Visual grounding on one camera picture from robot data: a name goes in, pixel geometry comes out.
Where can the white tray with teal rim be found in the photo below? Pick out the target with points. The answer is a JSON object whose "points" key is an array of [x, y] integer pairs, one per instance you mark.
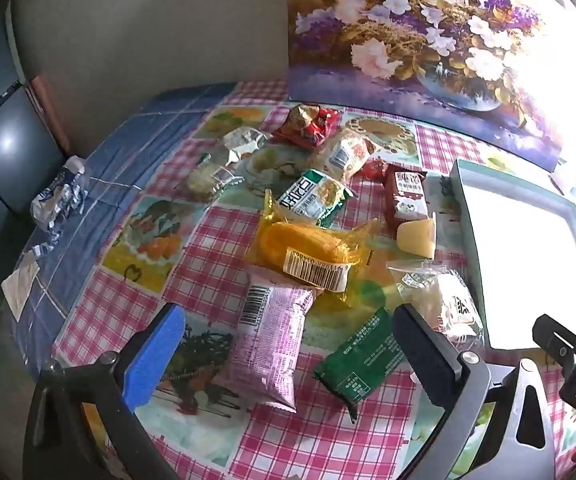
{"points": [[528, 260]]}

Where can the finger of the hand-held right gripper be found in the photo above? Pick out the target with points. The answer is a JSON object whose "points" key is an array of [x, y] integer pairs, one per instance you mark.
{"points": [[555, 335]]}

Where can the small red candy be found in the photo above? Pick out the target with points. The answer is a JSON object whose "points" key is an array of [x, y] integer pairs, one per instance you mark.
{"points": [[374, 169]]}

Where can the pale yellow snack block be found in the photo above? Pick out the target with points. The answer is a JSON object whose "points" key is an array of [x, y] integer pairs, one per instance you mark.
{"points": [[417, 237]]}

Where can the green white snack packet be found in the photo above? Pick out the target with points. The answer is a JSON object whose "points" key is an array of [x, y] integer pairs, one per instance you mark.
{"points": [[313, 195]]}

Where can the blue plaid cloth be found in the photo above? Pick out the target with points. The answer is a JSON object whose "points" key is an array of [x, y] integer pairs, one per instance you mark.
{"points": [[133, 145]]}

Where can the white paper sheet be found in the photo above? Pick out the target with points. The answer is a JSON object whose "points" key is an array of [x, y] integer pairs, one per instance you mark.
{"points": [[18, 285]]}

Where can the dark red snack packet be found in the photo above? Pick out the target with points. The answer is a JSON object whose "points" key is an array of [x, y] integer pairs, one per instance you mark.
{"points": [[405, 192]]}

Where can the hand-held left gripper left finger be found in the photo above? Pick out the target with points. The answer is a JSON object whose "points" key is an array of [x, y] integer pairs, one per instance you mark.
{"points": [[158, 355]]}

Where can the pink snack packet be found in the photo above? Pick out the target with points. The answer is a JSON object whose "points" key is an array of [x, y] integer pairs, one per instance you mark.
{"points": [[268, 345]]}

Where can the dark green snack packet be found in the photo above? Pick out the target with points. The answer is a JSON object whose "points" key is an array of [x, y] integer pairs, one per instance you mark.
{"points": [[363, 365]]}

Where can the clear round cracker packet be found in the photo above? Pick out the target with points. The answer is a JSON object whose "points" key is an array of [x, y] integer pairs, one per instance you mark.
{"points": [[213, 177]]}

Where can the clear white bread packet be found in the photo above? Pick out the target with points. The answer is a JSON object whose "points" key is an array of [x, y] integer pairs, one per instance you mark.
{"points": [[443, 300]]}

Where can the floral painting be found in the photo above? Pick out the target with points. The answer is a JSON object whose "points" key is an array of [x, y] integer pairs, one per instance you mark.
{"points": [[418, 35]]}

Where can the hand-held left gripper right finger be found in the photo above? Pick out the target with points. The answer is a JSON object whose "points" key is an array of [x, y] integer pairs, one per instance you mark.
{"points": [[418, 347]]}

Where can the cream snack packet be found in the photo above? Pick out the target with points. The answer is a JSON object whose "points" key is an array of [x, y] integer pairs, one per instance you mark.
{"points": [[340, 155]]}

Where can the pink checked fruit-print tablecloth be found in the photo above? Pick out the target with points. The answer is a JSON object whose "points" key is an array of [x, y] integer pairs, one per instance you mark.
{"points": [[168, 260]]}

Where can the crumpled blue white wrapper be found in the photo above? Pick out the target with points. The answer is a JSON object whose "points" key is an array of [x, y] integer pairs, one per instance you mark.
{"points": [[58, 200]]}

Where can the yellow cake packet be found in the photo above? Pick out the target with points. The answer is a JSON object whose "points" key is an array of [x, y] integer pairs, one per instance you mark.
{"points": [[303, 247]]}

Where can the silver white snack packet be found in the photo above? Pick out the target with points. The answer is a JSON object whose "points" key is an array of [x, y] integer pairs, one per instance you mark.
{"points": [[243, 142]]}

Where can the brown wooden board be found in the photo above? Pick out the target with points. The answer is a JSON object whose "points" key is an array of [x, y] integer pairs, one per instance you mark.
{"points": [[48, 110]]}

